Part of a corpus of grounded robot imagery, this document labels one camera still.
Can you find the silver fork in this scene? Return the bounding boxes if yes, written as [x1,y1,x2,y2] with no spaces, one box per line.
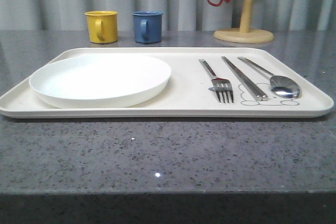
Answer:
[199,59,234,104]

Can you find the white round plate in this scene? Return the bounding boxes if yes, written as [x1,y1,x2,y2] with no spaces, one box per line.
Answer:
[29,53,172,109]

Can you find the silver spoon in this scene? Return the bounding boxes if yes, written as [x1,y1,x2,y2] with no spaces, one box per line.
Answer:
[238,57,301,99]

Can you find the beige rabbit serving tray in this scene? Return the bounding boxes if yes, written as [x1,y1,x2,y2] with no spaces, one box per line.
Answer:
[1,47,334,119]

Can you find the blue mug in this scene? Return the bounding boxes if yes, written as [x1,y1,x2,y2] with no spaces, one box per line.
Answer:
[133,11,163,44]

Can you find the yellow mug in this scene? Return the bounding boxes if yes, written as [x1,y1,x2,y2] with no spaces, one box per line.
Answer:
[85,10,118,44]

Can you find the wooden mug tree stand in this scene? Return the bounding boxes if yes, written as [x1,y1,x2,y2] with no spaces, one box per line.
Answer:
[214,0,274,44]

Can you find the grey curtain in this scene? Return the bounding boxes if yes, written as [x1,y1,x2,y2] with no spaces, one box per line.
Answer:
[1,0,335,31]

